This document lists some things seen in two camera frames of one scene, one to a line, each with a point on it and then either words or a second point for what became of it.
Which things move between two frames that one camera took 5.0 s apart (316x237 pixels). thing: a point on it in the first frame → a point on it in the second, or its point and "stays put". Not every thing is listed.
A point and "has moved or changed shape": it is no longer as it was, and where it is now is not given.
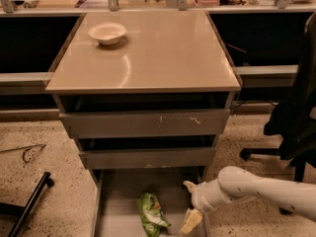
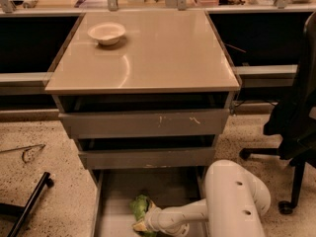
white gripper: [198, 195] → [154, 218]
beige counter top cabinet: [161, 51] stays put
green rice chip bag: [151, 214] has moved or changed shape
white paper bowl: [107, 33] stays put
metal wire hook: [26, 149] stays put
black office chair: [294, 122] stays put
